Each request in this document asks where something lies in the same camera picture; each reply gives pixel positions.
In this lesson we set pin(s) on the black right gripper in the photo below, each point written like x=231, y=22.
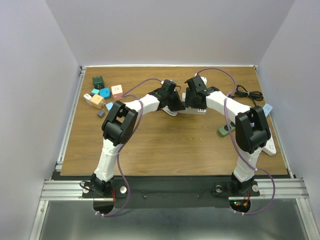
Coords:
x=188, y=101

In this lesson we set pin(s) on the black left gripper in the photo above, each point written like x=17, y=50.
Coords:
x=177, y=107

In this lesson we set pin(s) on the dark green power strip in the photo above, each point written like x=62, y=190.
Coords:
x=224, y=131

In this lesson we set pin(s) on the pink cube adapter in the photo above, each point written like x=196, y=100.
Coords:
x=117, y=92

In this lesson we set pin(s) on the blue square adapter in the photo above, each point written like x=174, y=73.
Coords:
x=105, y=93

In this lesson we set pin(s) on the dark grey small adapter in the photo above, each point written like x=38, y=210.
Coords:
x=101, y=114

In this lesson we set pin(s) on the orange cube adapter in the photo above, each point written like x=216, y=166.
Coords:
x=97, y=101

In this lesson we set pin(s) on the dark green charger plug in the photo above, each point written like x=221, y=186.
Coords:
x=98, y=82

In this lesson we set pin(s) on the light blue power strip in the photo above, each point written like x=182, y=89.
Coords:
x=267, y=108

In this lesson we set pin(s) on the teal usb charger plug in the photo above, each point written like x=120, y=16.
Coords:
x=95, y=92

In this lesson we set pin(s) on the white triangular power strip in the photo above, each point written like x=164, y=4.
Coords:
x=270, y=148

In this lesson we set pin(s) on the light blue small adapter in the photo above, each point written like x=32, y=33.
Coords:
x=109, y=106

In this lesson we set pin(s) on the white square adapter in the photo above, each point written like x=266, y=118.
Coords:
x=87, y=98

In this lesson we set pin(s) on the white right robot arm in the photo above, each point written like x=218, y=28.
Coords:
x=251, y=126

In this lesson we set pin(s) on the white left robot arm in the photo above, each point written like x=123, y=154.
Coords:
x=119, y=125

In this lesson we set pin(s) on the aluminium left side rail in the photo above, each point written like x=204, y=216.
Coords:
x=64, y=144

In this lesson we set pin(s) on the aluminium rail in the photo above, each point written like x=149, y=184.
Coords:
x=261, y=189
x=64, y=144

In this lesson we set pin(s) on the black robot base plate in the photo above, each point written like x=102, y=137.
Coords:
x=162, y=202

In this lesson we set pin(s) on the aluminium front rail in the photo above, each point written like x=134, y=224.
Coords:
x=261, y=189

